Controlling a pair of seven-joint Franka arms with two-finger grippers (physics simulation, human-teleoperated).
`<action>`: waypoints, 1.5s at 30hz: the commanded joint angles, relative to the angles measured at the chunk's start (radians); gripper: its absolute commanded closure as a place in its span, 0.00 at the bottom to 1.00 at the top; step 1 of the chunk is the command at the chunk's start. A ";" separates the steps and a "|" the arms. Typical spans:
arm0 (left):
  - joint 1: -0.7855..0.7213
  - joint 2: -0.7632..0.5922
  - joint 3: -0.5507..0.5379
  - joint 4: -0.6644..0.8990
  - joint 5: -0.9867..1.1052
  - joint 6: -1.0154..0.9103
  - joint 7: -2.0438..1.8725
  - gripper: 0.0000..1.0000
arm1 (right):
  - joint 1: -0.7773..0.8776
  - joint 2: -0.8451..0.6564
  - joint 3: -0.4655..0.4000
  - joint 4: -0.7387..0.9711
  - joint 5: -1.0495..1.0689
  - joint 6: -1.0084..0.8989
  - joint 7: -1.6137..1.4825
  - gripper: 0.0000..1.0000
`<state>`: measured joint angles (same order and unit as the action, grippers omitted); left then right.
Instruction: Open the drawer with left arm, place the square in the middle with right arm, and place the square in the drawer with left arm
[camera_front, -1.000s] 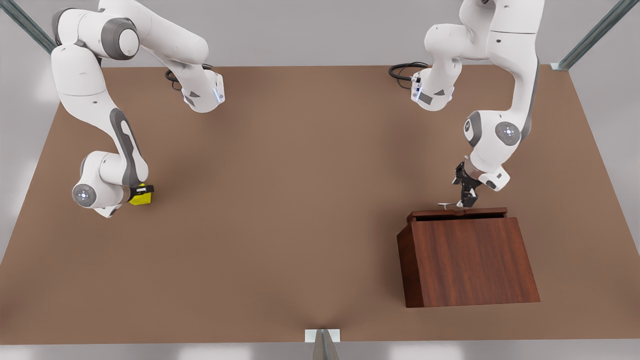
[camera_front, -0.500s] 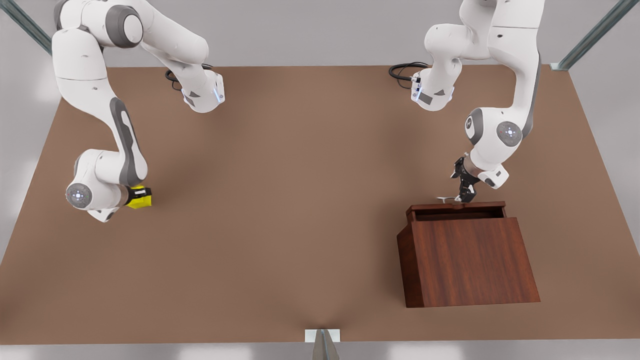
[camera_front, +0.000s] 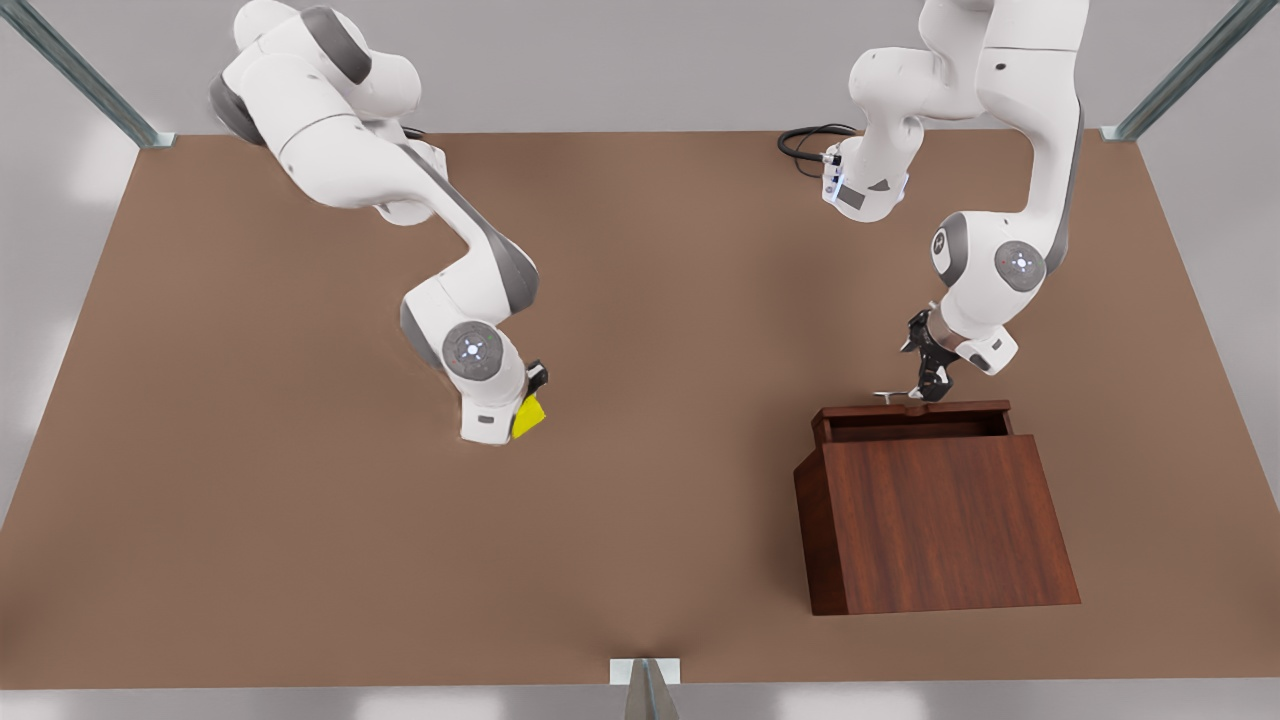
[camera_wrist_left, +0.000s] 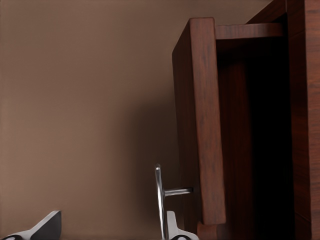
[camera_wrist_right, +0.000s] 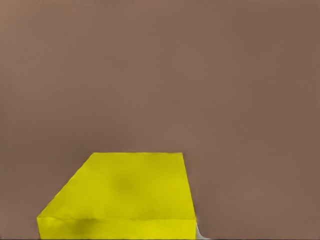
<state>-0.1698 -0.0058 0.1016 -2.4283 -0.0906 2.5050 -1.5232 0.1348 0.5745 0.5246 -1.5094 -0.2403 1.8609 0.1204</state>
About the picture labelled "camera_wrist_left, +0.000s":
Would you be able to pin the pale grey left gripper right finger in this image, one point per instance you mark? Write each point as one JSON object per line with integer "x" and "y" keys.
{"x": 172, "y": 226}

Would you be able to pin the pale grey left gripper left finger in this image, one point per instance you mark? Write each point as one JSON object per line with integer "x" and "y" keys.
{"x": 45, "y": 227}

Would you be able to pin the dark wooden drawer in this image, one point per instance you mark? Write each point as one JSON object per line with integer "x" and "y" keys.
{"x": 200, "y": 120}

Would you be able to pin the dark wooden cabinet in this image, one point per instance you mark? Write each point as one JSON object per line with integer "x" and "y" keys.
{"x": 302, "y": 120}

